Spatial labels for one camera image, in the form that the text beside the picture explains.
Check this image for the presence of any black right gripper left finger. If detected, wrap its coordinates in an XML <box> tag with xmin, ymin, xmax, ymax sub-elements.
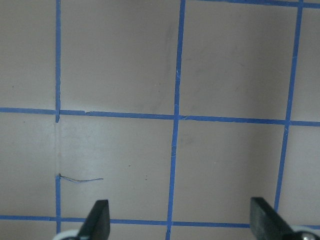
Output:
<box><xmin>77</xmin><ymin>199</ymin><xmax>111</xmax><ymax>240</ymax></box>

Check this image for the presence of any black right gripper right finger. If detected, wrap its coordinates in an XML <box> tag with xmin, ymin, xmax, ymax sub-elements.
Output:
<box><xmin>249</xmin><ymin>197</ymin><xmax>300</xmax><ymax>240</ymax></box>

